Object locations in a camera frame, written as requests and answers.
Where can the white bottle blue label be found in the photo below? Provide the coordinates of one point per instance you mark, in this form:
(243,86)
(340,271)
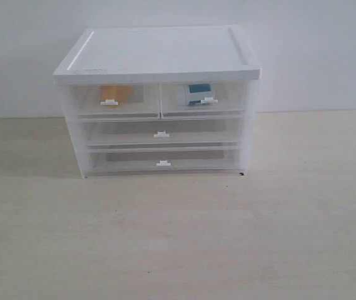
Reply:
(199,94)

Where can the yellow cheese wedge block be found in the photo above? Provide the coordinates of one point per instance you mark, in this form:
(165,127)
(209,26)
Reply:
(113,95)

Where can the middle wide clear drawer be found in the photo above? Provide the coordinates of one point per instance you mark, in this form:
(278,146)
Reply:
(110,133)

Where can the wide clear drawer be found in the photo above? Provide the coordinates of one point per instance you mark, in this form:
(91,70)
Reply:
(110,133)
(209,159)

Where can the white plastic drawer cabinet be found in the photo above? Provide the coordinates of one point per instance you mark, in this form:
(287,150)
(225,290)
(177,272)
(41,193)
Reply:
(157,55)

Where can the bottom wide clear drawer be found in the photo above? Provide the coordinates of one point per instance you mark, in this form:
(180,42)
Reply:
(209,159)

